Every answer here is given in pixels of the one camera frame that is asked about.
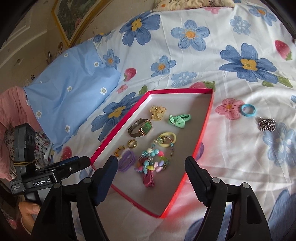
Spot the purple hair tie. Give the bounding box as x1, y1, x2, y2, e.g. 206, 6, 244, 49
117, 150, 137, 172

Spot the pink hair clip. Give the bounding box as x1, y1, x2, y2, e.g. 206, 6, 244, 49
143, 170, 154, 188

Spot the colourful bead bracelet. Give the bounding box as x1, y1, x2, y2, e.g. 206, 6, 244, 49
134, 148, 171, 175

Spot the yellow hair tie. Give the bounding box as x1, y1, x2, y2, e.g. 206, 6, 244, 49
157, 131, 177, 148

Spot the gold green face watch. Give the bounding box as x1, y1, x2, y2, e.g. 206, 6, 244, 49
127, 118, 153, 138

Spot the mint green bow hair tie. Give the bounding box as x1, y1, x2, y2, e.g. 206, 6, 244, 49
167, 113, 192, 129

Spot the gold bear brooch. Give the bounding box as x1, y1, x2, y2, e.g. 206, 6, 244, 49
149, 106, 166, 121

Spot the person's left hand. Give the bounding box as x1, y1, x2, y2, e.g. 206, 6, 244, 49
18, 201, 41, 234

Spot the light blue pillow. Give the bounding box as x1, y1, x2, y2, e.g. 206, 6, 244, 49
24, 41, 120, 151

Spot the red shallow tray box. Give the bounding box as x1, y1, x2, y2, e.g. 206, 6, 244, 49
91, 88, 213, 218

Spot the framed landscape painting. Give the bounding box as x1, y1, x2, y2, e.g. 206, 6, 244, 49
52, 0, 111, 47

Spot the floral white bed quilt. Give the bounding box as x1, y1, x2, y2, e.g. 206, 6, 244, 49
49, 0, 296, 241

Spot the cream cartoon print pillow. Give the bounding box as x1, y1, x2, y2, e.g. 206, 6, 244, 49
152, 0, 234, 12

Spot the blue hair tie ring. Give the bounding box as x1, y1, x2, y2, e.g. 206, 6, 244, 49
241, 103, 258, 118

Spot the silver chain pile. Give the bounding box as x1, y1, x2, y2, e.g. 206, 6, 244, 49
257, 117, 277, 132

